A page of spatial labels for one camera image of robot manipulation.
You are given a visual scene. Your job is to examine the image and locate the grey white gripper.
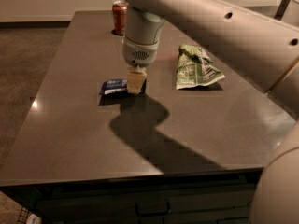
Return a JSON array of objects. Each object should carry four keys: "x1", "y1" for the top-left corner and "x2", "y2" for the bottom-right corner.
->
[{"x1": 122, "y1": 35, "x2": 159, "y2": 94}]

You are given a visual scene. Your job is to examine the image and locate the green crumpled chip bag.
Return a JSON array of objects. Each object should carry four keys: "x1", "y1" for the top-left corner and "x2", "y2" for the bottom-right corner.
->
[{"x1": 176, "y1": 44, "x2": 225, "y2": 90}]

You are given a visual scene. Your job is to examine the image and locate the dark cabinet drawers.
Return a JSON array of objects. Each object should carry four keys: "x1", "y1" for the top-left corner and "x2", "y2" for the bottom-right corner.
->
[{"x1": 1, "y1": 169, "x2": 262, "y2": 224}]

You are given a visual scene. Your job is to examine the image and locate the black wire basket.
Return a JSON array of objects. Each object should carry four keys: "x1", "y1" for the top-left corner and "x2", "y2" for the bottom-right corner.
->
[{"x1": 17, "y1": 207, "x2": 42, "y2": 224}]

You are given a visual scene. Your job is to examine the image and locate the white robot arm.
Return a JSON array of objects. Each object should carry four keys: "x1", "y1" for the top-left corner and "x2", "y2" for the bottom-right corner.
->
[{"x1": 125, "y1": 0, "x2": 299, "y2": 224}]

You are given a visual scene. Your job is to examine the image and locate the black drawer handle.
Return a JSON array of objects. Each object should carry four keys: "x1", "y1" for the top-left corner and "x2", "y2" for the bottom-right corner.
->
[{"x1": 135, "y1": 200, "x2": 171, "y2": 217}]

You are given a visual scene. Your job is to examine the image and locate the red soda can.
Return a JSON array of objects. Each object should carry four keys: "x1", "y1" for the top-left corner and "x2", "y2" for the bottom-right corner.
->
[{"x1": 112, "y1": 0, "x2": 128, "y2": 35}]

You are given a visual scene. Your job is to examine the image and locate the blue rxbar wrapper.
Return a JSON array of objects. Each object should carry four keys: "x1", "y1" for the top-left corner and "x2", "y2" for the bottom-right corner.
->
[{"x1": 99, "y1": 79, "x2": 129, "y2": 95}]

